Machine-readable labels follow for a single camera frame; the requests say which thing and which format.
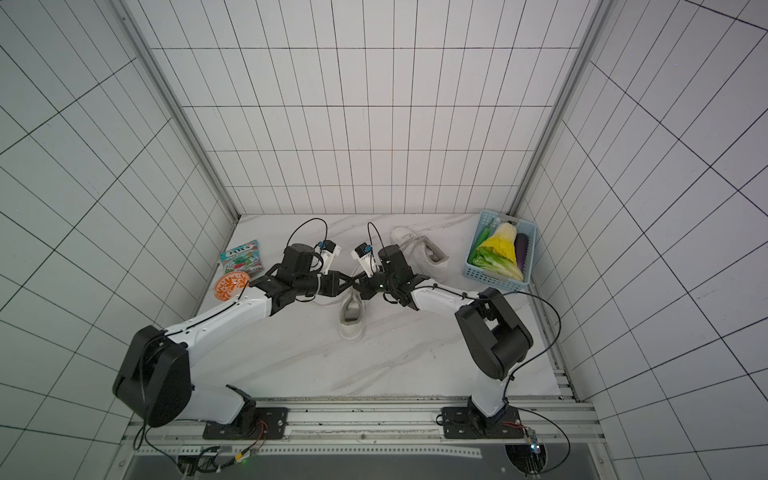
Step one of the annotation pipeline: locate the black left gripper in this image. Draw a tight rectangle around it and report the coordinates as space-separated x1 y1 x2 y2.
296 270 354 298

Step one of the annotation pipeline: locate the white sneaker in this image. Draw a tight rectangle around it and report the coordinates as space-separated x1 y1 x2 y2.
390 226 450 283
314 289 365 342

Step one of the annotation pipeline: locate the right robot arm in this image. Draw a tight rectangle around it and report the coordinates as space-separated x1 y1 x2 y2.
351 243 534 419

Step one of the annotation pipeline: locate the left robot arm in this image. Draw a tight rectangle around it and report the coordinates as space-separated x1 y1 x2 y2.
112 240 354 428

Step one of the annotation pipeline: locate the green snack packet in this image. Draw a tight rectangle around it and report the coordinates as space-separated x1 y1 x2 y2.
220 240 263 277

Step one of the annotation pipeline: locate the orange patterned bowl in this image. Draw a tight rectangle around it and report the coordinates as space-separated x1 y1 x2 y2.
213 271 250 302

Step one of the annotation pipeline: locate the green lettuce toy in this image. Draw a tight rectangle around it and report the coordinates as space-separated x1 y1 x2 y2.
469 247 524 281

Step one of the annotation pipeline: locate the green chili pepper toy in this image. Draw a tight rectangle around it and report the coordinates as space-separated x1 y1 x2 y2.
473 222 496 250

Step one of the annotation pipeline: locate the light blue plastic basket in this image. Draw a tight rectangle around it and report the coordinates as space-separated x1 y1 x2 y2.
463 210 538 291

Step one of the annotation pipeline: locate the purple eggplant toy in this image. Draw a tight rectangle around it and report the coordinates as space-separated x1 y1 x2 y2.
514 233 530 273

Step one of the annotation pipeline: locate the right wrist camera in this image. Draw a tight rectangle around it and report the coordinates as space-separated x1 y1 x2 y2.
351 243 379 278

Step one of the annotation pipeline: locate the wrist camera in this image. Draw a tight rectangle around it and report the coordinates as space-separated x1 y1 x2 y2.
351 243 379 278
317 239 341 275

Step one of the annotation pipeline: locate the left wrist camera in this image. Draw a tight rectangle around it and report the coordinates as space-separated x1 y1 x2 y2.
317 239 341 275

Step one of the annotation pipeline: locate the aluminium mounting rail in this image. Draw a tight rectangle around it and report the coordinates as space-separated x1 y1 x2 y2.
121 396 607 463

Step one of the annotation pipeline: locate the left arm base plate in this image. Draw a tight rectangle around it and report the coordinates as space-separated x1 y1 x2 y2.
203 404 289 441

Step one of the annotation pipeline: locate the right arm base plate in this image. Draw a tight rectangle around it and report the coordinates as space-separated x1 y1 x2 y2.
436 406 525 440

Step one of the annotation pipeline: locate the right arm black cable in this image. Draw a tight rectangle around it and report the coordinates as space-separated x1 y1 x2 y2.
500 291 564 475

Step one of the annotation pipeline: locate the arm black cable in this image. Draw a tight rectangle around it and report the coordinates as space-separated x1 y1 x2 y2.
133 413 268 475
500 291 564 475

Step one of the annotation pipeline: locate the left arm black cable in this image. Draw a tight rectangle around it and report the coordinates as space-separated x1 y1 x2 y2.
133 413 268 475

